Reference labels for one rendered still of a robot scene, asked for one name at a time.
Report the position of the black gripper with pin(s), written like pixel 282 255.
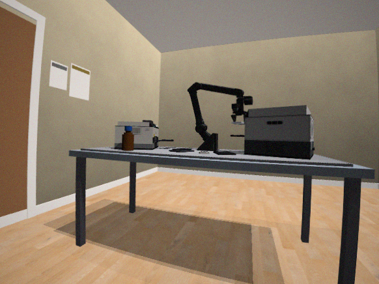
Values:
pixel 237 113

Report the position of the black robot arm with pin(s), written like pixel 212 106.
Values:
pixel 201 127

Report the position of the brown bottle with blue cap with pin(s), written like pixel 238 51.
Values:
pixel 127 139

